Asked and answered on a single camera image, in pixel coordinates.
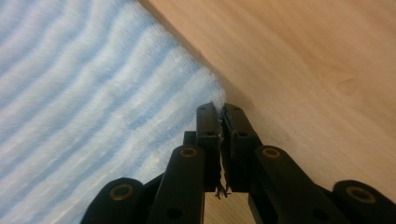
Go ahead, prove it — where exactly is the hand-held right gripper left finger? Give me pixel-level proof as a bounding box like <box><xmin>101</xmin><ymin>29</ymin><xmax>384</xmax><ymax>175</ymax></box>
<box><xmin>182</xmin><ymin>102</ymin><xmax>224</xmax><ymax>193</ymax></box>

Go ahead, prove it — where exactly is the blue striped towel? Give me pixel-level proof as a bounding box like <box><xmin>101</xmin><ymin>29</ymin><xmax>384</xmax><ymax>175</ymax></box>
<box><xmin>0</xmin><ymin>0</ymin><xmax>227</xmax><ymax>224</ymax></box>

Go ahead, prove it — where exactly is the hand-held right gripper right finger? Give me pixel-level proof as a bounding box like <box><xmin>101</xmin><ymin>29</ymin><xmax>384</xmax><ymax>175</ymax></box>
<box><xmin>220</xmin><ymin>103</ymin><xmax>263</xmax><ymax>193</ymax></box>

